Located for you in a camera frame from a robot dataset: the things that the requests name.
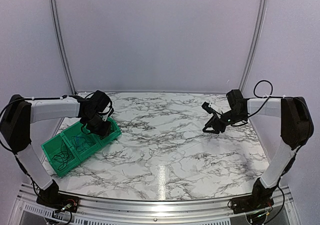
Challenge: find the front aluminium rail base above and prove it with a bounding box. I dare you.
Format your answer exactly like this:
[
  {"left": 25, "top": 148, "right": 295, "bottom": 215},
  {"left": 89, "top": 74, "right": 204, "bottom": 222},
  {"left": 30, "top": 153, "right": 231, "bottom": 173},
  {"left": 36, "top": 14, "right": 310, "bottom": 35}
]
[{"left": 8, "top": 183, "right": 301, "bottom": 225}]

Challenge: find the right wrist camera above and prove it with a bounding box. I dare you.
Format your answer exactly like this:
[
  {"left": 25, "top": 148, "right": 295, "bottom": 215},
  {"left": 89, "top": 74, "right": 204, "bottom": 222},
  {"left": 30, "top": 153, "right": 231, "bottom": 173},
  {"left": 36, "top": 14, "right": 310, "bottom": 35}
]
[{"left": 201, "top": 102, "right": 222, "bottom": 116}]

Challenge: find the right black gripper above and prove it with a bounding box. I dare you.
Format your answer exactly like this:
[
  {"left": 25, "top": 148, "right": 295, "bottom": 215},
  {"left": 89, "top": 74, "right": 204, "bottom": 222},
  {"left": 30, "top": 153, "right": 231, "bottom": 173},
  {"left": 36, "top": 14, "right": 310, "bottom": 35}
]
[{"left": 202, "top": 109, "right": 246, "bottom": 135}]

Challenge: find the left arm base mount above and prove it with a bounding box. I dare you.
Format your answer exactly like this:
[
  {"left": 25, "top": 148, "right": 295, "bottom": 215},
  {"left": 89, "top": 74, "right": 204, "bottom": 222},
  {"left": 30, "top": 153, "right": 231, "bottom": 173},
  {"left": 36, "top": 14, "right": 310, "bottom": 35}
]
[{"left": 36, "top": 193, "right": 80, "bottom": 213}]

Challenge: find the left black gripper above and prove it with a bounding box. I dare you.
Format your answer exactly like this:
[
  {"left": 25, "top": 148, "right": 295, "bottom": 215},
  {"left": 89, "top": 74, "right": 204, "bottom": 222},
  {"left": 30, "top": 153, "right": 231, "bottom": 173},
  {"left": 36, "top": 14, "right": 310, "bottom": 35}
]
[{"left": 82, "top": 112, "right": 112, "bottom": 138}]

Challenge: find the back aluminium frame rail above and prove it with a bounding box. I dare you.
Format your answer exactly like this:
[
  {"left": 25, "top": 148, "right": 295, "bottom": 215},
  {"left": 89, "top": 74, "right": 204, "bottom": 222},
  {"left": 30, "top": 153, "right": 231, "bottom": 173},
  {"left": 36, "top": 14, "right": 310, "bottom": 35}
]
[{"left": 76, "top": 90, "right": 230, "bottom": 95}]

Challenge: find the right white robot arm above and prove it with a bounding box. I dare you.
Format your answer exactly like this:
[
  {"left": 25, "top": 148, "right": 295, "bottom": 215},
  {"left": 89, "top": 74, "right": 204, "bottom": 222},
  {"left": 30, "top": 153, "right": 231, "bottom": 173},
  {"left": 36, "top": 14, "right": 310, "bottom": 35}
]
[{"left": 201, "top": 89, "right": 314, "bottom": 210}]

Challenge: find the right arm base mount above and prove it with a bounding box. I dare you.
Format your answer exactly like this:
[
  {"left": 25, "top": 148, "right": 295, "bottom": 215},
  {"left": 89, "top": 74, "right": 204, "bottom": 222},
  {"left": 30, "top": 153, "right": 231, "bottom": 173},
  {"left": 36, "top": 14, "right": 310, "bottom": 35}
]
[{"left": 227, "top": 195, "right": 274, "bottom": 214}]

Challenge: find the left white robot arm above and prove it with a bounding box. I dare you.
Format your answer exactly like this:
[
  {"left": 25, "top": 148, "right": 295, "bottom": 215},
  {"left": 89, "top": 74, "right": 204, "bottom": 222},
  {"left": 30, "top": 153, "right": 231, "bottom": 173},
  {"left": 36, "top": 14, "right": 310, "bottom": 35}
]
[{"left": 0, "top": 90, "right": 113, "bottom": 208}]

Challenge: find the aluminium frame post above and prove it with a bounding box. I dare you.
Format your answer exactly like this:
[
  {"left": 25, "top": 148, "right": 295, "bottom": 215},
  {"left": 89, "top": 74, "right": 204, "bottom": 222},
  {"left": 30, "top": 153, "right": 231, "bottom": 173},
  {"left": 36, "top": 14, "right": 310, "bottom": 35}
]
[
  {"left": 238, "top": 0, "right": 268, "bottom": 93},
  {"left": 48, "top": 0, "right": 77, "bottom": 96}
]

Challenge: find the left aluminium frame post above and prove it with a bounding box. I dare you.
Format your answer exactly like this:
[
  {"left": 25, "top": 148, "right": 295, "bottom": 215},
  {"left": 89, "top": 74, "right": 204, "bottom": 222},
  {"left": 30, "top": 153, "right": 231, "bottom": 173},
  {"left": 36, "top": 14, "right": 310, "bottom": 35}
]
[{"left": 48, "top": 0, "right": 77, "bottom": 96}]

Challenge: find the green three-compartment plastic bin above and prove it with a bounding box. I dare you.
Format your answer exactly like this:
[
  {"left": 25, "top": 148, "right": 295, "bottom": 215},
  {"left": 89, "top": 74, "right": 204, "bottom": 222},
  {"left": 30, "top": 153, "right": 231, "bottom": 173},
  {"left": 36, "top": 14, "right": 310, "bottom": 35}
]
[{"left": 41, "top": 117, "right": 122, "bottom": 178}]

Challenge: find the right aluminium frame post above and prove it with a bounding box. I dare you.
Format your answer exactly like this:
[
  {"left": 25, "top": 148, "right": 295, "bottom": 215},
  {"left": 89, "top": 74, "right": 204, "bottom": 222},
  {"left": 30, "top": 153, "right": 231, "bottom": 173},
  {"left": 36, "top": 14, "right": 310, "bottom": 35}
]
[{"left": 238, "top": 0, "right": 268, "bottom": 93}]

